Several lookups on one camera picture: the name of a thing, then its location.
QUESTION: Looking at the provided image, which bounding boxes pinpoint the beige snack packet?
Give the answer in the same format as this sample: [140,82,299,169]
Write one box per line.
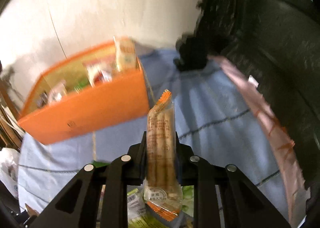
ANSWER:
[113,36,138,72]

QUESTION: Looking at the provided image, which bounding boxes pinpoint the clear biscuit stick packet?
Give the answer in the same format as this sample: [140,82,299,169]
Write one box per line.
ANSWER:
[143,89,182,221]

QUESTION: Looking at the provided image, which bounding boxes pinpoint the blue checked blanket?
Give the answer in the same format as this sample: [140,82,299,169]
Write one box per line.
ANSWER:
[17,48,290,228]

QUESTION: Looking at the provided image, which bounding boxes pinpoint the pink cloth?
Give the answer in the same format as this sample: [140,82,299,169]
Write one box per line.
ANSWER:
[209,55,312,228]

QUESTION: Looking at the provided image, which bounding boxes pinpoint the orange cardboard box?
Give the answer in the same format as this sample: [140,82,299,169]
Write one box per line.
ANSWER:
[17,39,152,146]

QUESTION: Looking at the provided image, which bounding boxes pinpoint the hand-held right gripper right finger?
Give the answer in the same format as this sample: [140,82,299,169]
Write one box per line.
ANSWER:
[175,131,292,228]

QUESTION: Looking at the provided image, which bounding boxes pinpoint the clear silver snack packet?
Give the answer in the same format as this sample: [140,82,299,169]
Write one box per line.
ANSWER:
[37,80,68,104]

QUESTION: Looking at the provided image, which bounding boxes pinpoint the white cloth label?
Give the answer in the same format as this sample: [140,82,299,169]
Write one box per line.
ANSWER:
[247,75,260,89]

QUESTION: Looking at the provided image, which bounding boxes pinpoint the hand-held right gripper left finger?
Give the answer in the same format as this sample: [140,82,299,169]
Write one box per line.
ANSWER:
[25,131,148,228]

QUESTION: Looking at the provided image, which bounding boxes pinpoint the dark carved wooden bed frame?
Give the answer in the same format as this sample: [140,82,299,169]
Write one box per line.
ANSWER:
[174,0,320,218]

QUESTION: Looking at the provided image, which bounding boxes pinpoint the red white snack packet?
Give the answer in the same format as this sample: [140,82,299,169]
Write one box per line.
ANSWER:
[84,60,113,87]

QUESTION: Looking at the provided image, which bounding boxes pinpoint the white plastic bag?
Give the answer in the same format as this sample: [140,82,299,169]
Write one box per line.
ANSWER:
[0,148,19,198]

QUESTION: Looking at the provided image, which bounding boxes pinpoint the brown wooden chair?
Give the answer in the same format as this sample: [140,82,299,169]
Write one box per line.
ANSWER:
[0,78,25,148]

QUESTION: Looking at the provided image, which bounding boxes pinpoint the green snack packet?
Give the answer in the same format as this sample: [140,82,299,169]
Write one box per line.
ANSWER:
[74,79,91,92]

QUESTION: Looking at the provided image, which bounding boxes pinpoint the pile of snack packets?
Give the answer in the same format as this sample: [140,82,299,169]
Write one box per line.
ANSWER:
[99,183,195,228]

